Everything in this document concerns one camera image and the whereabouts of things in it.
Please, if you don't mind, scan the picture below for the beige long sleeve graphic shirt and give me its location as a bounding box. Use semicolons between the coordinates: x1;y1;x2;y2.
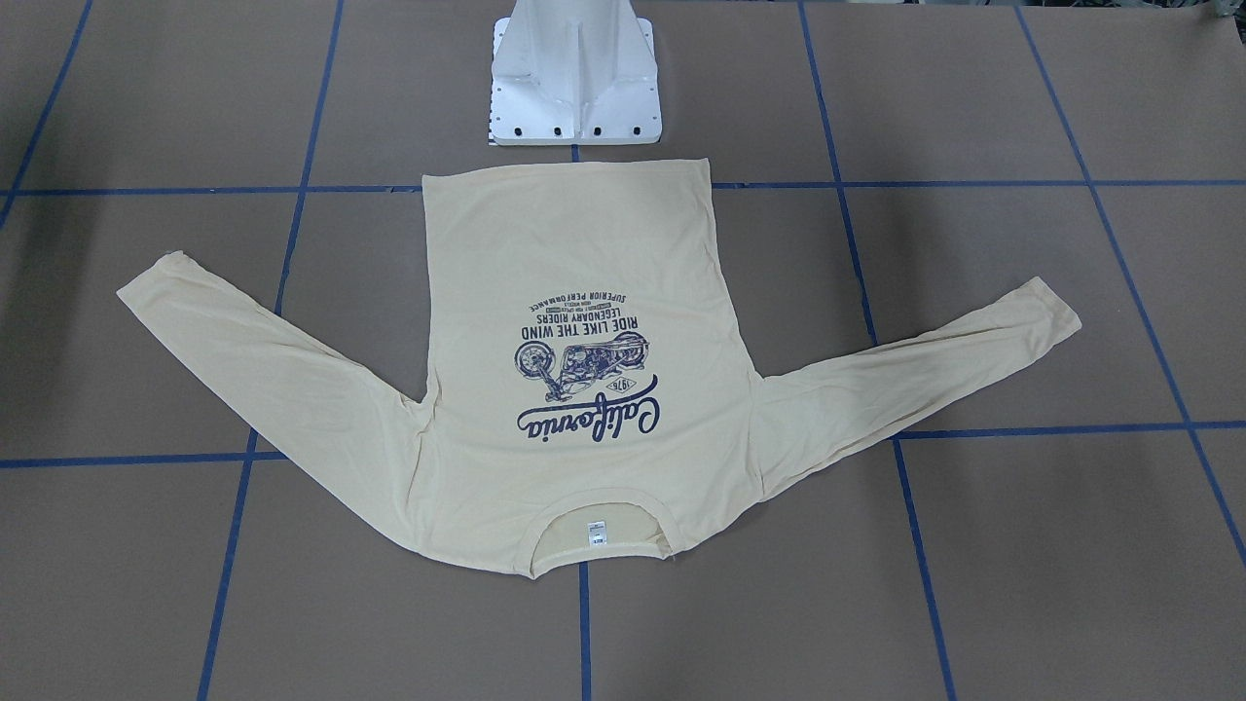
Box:
120;161;1082;578

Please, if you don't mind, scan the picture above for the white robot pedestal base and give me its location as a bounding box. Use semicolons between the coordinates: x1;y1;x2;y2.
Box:
488;1;664;146

